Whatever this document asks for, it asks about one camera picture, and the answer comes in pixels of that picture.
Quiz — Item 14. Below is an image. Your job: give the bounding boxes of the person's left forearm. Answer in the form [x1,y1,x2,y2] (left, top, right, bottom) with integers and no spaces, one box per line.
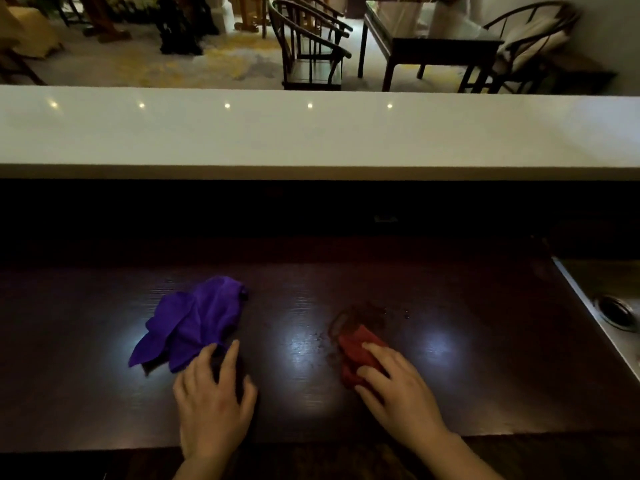
[172,455,232,480]

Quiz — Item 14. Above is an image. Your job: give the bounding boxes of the person's left hand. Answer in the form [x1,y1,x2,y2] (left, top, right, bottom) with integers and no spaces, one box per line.
[172,340,258,463]

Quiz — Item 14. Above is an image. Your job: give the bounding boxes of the dark armchair with cushion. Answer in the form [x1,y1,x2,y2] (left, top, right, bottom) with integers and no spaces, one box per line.
[457,0,582,94]

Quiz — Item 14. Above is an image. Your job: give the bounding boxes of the white seat cushion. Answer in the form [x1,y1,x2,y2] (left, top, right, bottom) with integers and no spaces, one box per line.
[499,14,572,71]

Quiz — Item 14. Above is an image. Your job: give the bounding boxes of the white bar counter ledge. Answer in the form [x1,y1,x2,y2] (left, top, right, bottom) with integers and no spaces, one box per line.
[0,85,640,182]

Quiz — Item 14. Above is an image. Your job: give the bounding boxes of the round sink drain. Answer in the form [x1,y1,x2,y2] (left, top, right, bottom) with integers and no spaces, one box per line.
[594,294,639,332]

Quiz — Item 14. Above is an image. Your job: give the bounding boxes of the dark wooden armchair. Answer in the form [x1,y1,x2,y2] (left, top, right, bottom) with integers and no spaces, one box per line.
[280,0,354,35]
[267,0,353,91]

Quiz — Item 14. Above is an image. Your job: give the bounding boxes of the yellow upholstered seat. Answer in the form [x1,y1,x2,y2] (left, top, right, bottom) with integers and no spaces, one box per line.
[0,1,64,60]

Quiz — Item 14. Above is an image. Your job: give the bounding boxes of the brown wooden stand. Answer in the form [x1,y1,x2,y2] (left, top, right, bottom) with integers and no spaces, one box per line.
[79,0,134,44]

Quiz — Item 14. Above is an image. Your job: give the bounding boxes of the dark wooden table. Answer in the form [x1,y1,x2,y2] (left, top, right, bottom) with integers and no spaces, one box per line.
[357,1,505,93]

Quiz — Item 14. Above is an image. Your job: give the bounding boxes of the dark low bench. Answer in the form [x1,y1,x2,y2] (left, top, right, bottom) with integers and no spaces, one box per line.
[542,49,619,95]

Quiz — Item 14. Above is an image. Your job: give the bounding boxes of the purple cleaning cloth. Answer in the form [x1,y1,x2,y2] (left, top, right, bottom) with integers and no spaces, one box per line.
[128,276,249,374]

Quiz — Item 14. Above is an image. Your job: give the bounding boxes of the person's right hand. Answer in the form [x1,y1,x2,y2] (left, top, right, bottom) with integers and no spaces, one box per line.
[354,342,452,448]

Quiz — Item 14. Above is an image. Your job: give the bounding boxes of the dark carved stand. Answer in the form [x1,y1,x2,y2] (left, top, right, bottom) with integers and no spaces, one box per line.
[154,0,221,56]

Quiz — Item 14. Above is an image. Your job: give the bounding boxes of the red cleaning cloth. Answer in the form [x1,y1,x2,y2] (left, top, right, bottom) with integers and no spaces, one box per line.
[337,325,390,390]

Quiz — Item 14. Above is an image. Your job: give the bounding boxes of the stainless steel sink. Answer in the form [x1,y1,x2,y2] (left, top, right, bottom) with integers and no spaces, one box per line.
[552,257,640,384]

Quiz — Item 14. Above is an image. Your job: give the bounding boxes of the person's right forearm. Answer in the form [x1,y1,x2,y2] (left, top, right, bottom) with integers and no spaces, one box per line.
[417,431,505,480]

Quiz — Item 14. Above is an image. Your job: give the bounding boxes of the white vase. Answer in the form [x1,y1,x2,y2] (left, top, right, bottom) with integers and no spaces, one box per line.
[429,0,472,39]

